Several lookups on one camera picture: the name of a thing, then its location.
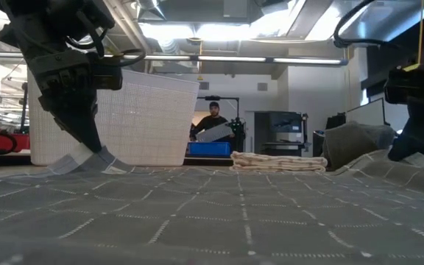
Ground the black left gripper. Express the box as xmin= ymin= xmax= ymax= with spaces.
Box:
xmin=26 ymin=51 xmax=102 ymax=154

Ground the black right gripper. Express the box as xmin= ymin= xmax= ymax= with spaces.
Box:
xmin=383 ymin=58 xmax=424 ymax=162

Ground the white towel with red checks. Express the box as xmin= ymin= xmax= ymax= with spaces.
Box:
xmin=230 ymin=150 xmax=329 ymax=174

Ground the grey towel with dashed grid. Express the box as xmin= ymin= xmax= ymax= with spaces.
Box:
xmin=0 ymin=145 xmax=424 ymax=265

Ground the red plastic crate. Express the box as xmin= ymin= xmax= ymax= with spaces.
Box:
xmin=0 ymin=131 xmax=32 ymax=154

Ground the white-backed computer monitor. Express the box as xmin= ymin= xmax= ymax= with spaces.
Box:
xmin=345 ymin=96 xmax=386 ymax=127

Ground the white plastic basket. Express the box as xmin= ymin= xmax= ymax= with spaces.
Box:
xmin=26 ymin=68 xmax=201 ymax=167

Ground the blue plastic crate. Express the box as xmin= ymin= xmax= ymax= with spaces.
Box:
xmin=187 ymin=141 xmax=233 ymax=159

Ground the person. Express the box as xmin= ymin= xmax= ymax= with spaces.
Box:
xmin=189 ymin=101 xmax=236 ymax=143

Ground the long ceiling light bar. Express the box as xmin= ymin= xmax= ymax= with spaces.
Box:
xmin=0 ymin=51 xmax=349 ymax=67

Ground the yellow cable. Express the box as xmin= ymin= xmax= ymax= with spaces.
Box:
xmin=403 ymin=0 xmax=424 ymax=73

